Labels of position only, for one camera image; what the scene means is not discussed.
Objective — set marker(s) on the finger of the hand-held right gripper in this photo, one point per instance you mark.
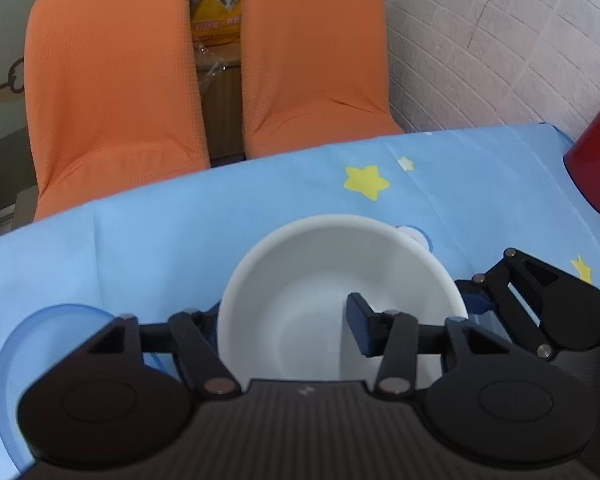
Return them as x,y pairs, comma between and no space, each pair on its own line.
472,297

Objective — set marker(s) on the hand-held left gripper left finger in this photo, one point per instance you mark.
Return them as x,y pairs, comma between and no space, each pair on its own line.
195,332

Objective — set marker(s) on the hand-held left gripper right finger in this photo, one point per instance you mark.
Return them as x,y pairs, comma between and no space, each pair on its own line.
361,325

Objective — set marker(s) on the white bowl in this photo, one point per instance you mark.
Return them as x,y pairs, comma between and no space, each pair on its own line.
300,280

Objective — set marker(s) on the blue cartoon printed tablecloth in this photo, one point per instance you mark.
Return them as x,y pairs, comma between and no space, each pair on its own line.
170,220

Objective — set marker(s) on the blue plastic bowl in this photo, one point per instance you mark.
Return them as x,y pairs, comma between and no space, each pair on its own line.
40,325

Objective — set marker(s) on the orange chair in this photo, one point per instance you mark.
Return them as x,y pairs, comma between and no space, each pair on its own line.
110,75
315,50

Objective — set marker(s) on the yellow snack bag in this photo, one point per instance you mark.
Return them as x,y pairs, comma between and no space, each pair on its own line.
217,5

